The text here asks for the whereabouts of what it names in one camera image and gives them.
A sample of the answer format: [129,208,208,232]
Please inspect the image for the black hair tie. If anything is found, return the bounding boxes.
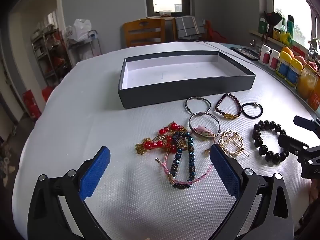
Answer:
[242,102,264,119]

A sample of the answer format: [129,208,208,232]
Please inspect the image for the yellow capped blue label bottle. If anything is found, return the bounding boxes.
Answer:
[285,58,304,88]
[275,51,292,79]

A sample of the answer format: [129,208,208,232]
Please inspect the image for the dark makeup palette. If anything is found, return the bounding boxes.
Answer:
[230,47,261,61]

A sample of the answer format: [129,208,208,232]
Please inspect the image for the white medicine bottle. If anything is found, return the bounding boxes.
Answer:
[259,44,271,66]
[268,49,281,71]

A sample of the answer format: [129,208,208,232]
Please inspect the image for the blue crystal bead bracelet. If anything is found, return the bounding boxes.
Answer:
[169,131,196,189]

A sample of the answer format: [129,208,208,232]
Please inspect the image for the dark grey cardboard box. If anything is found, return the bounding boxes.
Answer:
[117,50,256,110]

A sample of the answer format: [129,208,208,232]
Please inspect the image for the wire cart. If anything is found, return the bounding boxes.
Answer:
[67,30,102,56]

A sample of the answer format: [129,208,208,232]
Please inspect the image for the green spray bottle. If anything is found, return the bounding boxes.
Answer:
[286,15,296,36]

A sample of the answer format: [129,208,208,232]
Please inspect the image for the round gold hair clip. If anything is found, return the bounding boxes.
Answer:
[219,129,249,158]

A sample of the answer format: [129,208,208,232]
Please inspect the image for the red cardboard boxes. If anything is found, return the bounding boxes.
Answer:
[22,87,54,121]

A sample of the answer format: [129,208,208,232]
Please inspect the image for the wooden chair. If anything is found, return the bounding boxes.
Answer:
[123,18,166,48]

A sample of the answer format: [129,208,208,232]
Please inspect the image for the thin silver bangle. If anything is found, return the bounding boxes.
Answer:
[185,97,212,114]
[189,112,221,138]

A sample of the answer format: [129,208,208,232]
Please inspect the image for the green box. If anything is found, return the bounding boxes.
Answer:
[257,17,268,34]

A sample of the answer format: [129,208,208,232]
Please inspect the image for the garnet bead bracelet gold charm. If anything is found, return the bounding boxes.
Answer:
[215,93,242,121]

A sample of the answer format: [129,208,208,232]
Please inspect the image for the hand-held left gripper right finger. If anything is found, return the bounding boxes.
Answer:
[209,144,294,240]

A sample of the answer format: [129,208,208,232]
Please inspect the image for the black wrapped flower bouquet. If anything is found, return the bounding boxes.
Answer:
[263,11,283,38]

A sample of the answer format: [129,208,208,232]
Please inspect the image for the metal storage rack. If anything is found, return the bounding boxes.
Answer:
[31,24,73,87]

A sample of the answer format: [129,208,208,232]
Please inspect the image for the red bead gold chain bracelet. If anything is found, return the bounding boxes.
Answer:
[135,121,187,156]

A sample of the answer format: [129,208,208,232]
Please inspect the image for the white plastic bag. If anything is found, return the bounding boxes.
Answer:
[65,18,92,42]

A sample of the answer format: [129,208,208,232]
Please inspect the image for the pink cord charm bracelet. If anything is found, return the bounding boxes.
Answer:
[156,124,218,183]

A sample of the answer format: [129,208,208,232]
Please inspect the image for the glass honey jar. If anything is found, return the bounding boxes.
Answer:
[296,65,319,98]

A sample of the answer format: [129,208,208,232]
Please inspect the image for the large black bead bracelet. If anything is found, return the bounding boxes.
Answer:
[252,120,290,166]

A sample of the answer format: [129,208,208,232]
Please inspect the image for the grey plaid cushion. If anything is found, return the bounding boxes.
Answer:
[174,16,207,40]

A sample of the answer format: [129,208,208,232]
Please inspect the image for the yellow plush item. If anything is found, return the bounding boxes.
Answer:
[280,32,292,47]

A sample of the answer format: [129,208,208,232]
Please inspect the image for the red cloth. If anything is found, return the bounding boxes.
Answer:
[204,20,228,43]

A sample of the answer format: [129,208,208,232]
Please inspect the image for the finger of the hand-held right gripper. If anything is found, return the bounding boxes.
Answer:
[278,133,311,156]
[293,116,320,137]

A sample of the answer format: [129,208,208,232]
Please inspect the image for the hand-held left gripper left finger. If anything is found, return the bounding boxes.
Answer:
[27,145,112,240]

